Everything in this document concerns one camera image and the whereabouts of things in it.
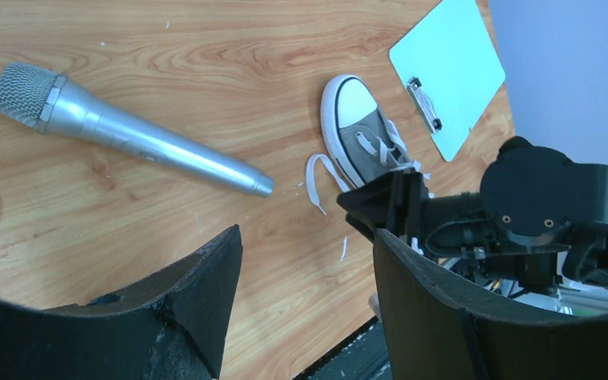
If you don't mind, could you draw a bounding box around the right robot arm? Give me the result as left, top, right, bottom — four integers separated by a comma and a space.
337, 137, 608, 293

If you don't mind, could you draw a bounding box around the silver microphone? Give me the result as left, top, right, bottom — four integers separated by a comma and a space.
0, 63, 275, 198

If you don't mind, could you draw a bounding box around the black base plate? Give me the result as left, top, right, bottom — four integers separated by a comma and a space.
294, 317, 393, 380

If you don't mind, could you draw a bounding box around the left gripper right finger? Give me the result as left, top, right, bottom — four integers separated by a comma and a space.
373, 230, 608, 379

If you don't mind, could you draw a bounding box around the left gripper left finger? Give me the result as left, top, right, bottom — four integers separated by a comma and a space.
0, 226, 243, 379

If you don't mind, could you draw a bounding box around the grey canvas sneaker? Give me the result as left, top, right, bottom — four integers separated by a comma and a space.
320, 74, 420, 188

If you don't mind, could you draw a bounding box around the green clipboard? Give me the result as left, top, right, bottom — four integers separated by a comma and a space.
389, 1, 505, 162

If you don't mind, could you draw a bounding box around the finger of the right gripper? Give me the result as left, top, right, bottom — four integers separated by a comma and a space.
336, 169, 429, 241

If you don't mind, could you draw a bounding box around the white lace scrap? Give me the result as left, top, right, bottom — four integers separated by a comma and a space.
340, 236, 348, 262

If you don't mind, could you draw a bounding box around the white shoelace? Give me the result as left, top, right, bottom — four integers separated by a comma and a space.
304, 115, 421, 215

